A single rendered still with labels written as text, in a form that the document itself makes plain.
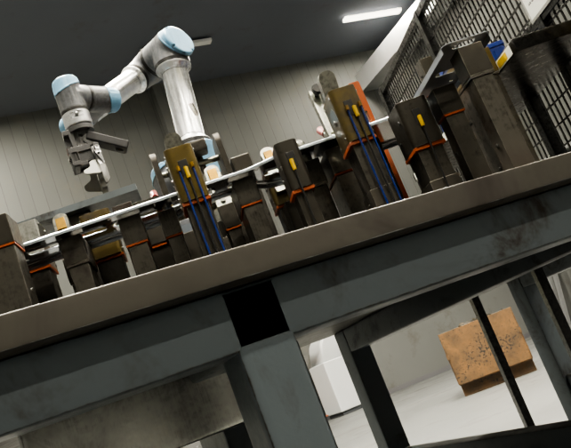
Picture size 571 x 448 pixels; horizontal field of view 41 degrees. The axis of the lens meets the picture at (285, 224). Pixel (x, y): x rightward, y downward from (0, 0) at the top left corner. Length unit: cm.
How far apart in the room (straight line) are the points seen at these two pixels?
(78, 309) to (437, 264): 50
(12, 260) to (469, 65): 93
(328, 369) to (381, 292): 1111
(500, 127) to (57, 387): 90
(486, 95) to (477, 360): 543
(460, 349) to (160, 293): 597
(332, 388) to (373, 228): 1114
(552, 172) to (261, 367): 54
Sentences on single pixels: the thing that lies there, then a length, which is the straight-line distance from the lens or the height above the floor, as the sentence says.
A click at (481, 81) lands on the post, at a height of 91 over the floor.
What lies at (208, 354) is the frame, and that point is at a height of 59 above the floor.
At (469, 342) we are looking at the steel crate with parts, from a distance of 678.
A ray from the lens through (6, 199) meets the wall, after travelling 1274.
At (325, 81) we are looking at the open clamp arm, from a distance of 165.
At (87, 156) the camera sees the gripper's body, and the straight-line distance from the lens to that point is 211.
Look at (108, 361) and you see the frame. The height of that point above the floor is 62.
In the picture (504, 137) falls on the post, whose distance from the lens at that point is 144.
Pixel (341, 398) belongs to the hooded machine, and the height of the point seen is 25.
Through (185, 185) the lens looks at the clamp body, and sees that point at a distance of 151.
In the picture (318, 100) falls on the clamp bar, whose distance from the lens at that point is 200.
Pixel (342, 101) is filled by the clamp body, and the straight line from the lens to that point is 156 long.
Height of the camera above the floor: 50
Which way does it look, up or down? 12 degrees up
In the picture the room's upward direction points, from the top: 21 degrees counter-clockwise
